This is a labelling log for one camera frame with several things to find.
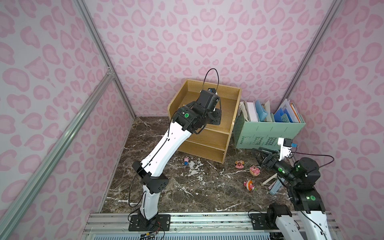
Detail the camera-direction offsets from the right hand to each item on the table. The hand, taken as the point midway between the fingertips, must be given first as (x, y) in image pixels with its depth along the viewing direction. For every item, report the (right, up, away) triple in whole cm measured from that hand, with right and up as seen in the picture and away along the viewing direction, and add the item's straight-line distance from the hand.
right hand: (255, 150), depth 65 cm
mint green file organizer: (+14, +6, +23) cm, 27 cm away
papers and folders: (+11, +19, +21) cm, 31 cm away
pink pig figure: (0, -12, +24) cm, 27 cm away
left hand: (-16, +17, +4) cm, 23 cm away
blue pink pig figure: (-32, -11, +28) cm, 44 cm away
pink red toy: (+3, -21, +17) cm, 27 cm away
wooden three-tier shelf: (-17, +2, +19) cm, 26 cm away
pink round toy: (+8, -15, +21) cm, 27 cm away
